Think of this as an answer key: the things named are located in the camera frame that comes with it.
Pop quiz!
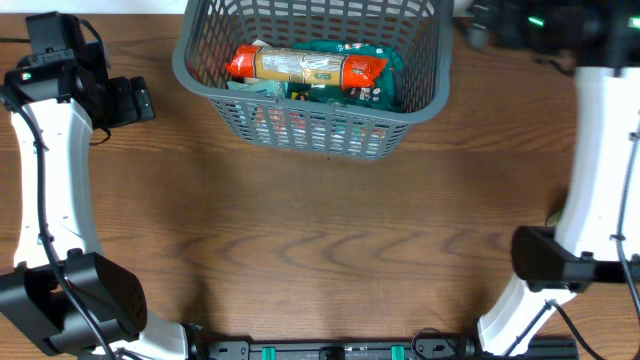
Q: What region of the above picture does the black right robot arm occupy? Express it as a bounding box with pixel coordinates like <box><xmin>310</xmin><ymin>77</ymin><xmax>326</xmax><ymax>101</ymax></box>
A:
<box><xmin>455</xmin><ymin>1</ymin><xmax>639</xmax><ymax>358</ymax></box>

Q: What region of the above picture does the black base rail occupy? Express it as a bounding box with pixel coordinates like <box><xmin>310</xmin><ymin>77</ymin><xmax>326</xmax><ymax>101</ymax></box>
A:
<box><xmin>199</xmin><ymin>335</ymin><xmax>581</xmax><ymax>360</ymax></box>

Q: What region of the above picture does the grey plastic lattice basket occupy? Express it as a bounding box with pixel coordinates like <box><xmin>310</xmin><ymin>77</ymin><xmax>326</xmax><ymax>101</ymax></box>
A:
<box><xmin>172</xmin><ymin>0</ymin><xmax>455</xmax><ymax>159</ymax></box>

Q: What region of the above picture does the orange pasta packet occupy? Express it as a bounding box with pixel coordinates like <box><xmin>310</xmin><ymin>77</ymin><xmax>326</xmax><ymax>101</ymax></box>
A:
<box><xmin>226</xmin><ymin>44</ymin><xmax>388</xmax><ymax>88</ymax></box>

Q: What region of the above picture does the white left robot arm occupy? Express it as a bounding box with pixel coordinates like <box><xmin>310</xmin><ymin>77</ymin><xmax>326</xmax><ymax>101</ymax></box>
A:
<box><xmin>1</xmin><ymin>12</ymin><xmax>206</xmax><ymax>359</ymax></box>

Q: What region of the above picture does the green Nescafe coffee bag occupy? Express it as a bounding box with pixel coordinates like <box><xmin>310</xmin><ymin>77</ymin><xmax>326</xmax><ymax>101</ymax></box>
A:
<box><xmin>287</xmin><ymin>40</ymin><xmax>404</xmax><ymax>112</ymax></box>

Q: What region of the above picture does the green lid jar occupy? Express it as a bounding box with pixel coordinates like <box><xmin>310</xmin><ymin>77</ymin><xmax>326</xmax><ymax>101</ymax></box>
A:
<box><xmin>545</xmin><ymin>209</ymin><xmax>563</xmax><ymax>227</ymax></box>

